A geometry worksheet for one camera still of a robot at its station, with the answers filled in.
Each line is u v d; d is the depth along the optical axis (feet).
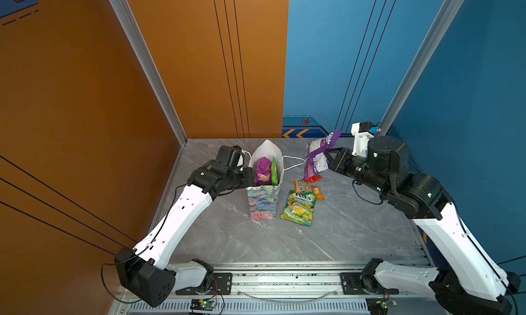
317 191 3.17
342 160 1.59
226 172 1.81
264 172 2.69
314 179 3.28
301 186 3.17
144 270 1.23
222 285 2.43
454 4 2.33
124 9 2.37
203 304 2.32
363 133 1.62
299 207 2.93
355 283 2.39
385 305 2.28
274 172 2.66
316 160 2.08
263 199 2.53
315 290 2.38
